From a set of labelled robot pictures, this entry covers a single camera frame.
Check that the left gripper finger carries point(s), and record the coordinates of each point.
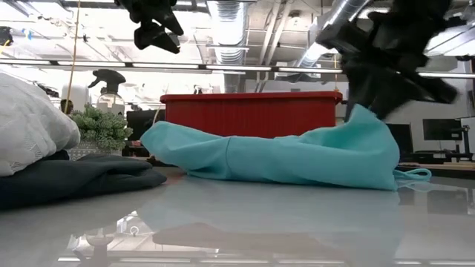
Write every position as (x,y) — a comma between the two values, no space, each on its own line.
(156,37)
(170,22)

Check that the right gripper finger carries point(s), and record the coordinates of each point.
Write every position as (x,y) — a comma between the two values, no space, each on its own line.
(389,94)
(358,89)

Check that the teal garment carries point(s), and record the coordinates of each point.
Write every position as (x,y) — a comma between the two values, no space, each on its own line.
(278,159)

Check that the white lace garment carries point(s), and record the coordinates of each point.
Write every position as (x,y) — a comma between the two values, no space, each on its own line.
(29,122)

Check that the red plastic laundry bin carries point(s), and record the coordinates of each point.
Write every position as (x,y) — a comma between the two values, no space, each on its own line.
(252,115)

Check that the dark screen panel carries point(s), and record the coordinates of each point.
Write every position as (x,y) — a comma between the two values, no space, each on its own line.
(402,139)

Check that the black computer monitor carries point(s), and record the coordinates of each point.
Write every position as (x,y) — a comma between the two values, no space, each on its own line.
(441,129)

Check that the clear spray bottle grey trigger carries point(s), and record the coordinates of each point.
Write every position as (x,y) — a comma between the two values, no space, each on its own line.
(109,92)

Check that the light wooden desk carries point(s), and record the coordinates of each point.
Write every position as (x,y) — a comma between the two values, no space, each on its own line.
(438,166)

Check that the white paper roll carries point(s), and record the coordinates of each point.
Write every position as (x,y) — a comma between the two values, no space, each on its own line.
(79,98)

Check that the artificial green potted plant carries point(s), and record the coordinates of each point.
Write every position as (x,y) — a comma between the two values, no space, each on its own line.
(100,126)

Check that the silver ventilation duct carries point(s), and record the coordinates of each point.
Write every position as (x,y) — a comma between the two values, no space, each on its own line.
(326,15)

